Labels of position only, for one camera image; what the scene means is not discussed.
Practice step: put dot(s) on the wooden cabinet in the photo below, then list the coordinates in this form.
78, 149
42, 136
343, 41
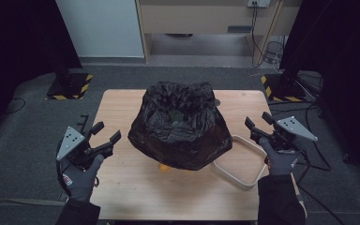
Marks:
193, 18

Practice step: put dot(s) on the white trash bin with face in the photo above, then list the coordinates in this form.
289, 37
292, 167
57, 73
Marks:
164, 168

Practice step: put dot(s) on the person's right hand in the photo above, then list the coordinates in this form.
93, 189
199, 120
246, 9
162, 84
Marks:
279, 164

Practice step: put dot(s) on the grey floor strip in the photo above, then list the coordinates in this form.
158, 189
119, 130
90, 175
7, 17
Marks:
18, 201

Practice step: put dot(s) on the black table grommet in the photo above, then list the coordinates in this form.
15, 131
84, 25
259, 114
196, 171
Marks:
217, 102

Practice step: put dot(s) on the black garbage bag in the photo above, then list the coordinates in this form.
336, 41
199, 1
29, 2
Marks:
184, 150

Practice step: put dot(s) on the person's left hand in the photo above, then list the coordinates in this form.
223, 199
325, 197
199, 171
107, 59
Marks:
81, 181

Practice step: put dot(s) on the white wall socket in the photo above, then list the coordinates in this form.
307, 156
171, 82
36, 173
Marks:
259, 2

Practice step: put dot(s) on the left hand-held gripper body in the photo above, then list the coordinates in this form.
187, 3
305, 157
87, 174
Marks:
70, 142

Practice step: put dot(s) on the black floor tape mark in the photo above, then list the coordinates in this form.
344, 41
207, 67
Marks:
83, 120

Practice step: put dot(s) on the black stand base yellow stripes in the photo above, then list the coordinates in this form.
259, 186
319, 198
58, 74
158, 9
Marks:
68, 88
281, 89

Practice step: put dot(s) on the black curtain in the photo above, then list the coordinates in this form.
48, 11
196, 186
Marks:
12, 47
350, 47

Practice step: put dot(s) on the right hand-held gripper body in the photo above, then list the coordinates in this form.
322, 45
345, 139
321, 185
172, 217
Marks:
295, 128

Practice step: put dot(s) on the white partition panel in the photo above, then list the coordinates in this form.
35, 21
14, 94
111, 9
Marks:
100, 28

